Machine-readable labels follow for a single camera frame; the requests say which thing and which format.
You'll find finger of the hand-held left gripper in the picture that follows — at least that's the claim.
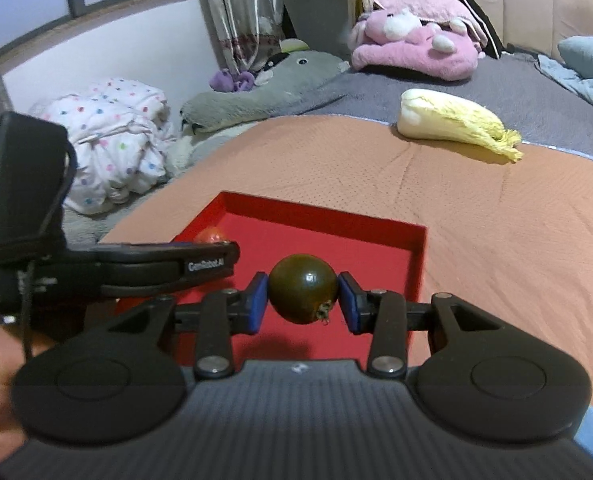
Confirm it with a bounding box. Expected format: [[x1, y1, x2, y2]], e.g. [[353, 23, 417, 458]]
[[99, 256, 240, 300], [69, 240, 240, 263]]

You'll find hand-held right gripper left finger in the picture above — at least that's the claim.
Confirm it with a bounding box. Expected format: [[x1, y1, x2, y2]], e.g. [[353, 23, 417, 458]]
[[107, 272, 270, 381]]

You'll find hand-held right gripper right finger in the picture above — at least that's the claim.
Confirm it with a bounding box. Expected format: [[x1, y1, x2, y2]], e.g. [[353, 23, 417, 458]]
[[337, 271, 505, 380]]

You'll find dark green tomato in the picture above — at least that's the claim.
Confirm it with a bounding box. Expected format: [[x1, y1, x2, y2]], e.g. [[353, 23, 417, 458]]
[[268, 254, 340, 325]]

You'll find red tray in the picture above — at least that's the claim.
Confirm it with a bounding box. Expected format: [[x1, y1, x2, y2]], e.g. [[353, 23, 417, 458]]
[[116, 191, 428, 363]]

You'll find small red tomato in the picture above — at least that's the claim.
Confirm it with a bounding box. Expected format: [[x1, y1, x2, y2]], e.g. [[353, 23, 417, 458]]
[[193, 226, 230, 246]]

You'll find polka dot quilt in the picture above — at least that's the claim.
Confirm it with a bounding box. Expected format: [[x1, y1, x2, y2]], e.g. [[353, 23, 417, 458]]
[[29, 77, 177, 216]]

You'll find orange bed mat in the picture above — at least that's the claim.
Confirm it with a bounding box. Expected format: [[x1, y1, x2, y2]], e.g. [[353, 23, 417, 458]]
[[99, 115, 593, 466]]

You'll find purple plush toy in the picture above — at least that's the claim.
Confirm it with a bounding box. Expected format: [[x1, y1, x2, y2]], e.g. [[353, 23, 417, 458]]
[[210, 69, 256, 93]]

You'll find napa cabbage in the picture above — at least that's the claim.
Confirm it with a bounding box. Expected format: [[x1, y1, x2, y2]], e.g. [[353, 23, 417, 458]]
[[395, 88, 525, 163]]

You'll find grey plush toy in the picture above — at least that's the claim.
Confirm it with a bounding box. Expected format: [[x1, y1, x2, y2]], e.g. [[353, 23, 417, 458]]
[[180, 39, 351, 135]]

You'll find grey bedsheet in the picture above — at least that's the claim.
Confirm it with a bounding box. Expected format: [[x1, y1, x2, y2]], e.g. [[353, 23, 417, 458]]
[[186, 52, 593, 166]]

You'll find pink plush toy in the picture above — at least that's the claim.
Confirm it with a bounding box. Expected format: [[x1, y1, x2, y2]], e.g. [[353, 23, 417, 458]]
[[351, 7, 480, 81]]

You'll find blue cloth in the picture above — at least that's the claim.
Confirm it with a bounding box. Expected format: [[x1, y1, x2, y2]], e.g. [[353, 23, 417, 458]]
[[574, 407, 593, 466]]

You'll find grey cabinet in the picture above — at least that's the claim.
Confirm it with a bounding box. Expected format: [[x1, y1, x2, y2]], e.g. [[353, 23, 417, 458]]
[[282, 0, 353, 61]]

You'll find light blue blanket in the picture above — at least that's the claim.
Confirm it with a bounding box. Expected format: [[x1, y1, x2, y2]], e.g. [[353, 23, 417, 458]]
[[537, 55, 593, 166]]

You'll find light blue pillow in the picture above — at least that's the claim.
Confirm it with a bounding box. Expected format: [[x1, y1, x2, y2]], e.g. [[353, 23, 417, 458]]
[[558, 36, 593, 81]]

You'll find beige padded headboard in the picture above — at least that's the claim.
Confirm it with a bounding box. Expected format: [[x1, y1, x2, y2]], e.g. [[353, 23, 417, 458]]
[[397, 0, 593, 61]]

